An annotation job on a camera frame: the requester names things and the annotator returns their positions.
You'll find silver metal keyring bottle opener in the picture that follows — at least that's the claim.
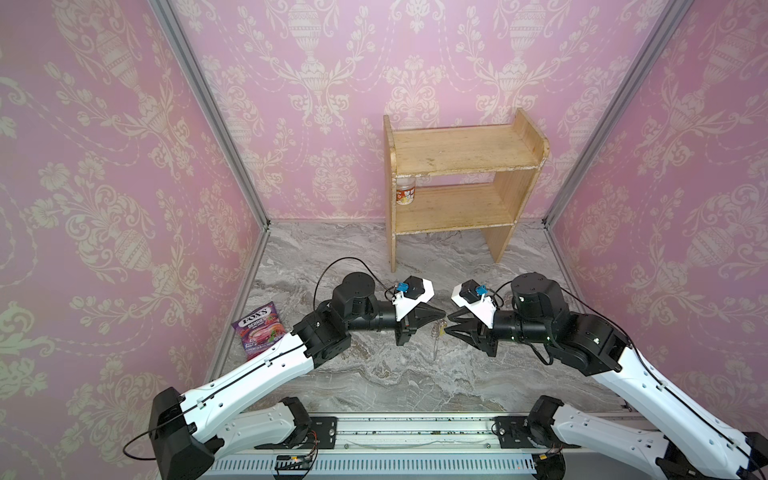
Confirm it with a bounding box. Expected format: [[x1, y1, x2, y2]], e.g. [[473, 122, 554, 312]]
[[431, 320, 443, 362]]

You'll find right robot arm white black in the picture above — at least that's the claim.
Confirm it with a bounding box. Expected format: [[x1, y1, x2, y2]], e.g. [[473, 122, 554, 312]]
[[446, 273, 767, 479]]

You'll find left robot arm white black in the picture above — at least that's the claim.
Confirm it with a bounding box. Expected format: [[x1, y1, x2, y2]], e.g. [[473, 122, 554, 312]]
[[148, 272, 445, 479]]

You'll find small jar red label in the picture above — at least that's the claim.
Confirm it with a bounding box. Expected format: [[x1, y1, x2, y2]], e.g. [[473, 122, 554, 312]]
[[395, 177, 416, 205]]

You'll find purple Fox's candy bag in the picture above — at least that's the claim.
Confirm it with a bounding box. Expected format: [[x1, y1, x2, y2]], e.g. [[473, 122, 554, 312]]
[[231, 302, 287, 360]]

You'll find wooden two-tier shelf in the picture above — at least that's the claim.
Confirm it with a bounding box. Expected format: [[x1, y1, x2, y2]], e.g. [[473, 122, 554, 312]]
[[383, 109, 550, 270]]

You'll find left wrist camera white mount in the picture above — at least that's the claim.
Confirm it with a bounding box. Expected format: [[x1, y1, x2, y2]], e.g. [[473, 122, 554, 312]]
[[392, 275, 434, 322]]

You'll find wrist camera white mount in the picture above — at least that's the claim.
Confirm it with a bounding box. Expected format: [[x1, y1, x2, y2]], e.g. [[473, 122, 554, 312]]
[[392, 275, 434, 322], [451, 280, 497, 329]]

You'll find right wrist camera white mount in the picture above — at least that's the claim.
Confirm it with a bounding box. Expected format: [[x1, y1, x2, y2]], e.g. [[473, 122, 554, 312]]
[[451, 280, 497, 329]]

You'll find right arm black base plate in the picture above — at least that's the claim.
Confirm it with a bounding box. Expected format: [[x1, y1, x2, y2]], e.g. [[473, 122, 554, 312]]
[[491, 415, 577, 450]]

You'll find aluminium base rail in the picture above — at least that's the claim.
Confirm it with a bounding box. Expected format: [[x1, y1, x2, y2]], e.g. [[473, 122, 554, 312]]
[[157, 411, 682, 480]]

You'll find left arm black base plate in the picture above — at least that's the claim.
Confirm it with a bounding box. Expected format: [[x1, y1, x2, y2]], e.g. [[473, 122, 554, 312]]
[[301, 416, 339, 450]]

